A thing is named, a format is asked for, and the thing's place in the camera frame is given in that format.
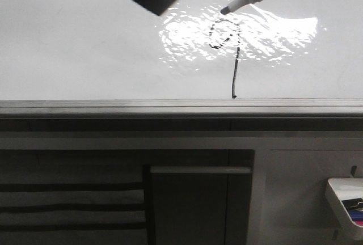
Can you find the white whiteboard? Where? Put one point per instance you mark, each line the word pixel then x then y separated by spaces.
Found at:
pixel 115 49

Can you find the dark cabinet door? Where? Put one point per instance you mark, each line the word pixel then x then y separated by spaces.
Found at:
pixel 197 204

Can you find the white plastic storage tray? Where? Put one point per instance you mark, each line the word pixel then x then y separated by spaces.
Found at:
pixel 338 190

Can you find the black binder clip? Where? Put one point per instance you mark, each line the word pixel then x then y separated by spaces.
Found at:
pixel 353 204

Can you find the grey aluminium whiteboard frame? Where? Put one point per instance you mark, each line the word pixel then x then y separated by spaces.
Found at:
pixel 182 108

